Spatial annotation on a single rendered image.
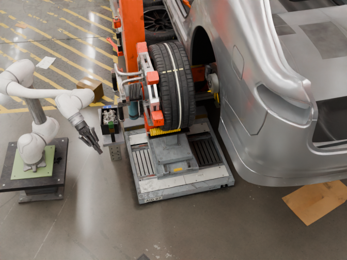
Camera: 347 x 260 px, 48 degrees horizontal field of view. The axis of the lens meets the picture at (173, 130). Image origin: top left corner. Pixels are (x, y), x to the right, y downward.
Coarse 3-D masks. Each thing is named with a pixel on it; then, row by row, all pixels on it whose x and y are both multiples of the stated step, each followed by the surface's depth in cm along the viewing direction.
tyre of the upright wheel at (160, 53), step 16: (160, 48) 281; (176, 48) 280; (160, 64) 271; (176, 64) 273; (160, 80) 269; (176, 80) 270; (192, 80) 272; (176, 96) 272; (192, 96) 274; (176, 112) 277; (192, 112) 281; (176, 128) 297
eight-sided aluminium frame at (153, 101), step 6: (144, 54) 285; (138, 60) 301; (144, 60) 280; (138, 66) 310; (144, 66) 276; (150, 66) 276; (144, 72) 275; (150, 90) 273; (156, 90) 273; (150, 96) 273; (156, 96) 273; (144, 102) 322; (150, 102) 273; (156, 102) 273; (144, 108) 322; (150, 108) 279; (156, 108) 278; (150, 114) 285; (150, 120) 289
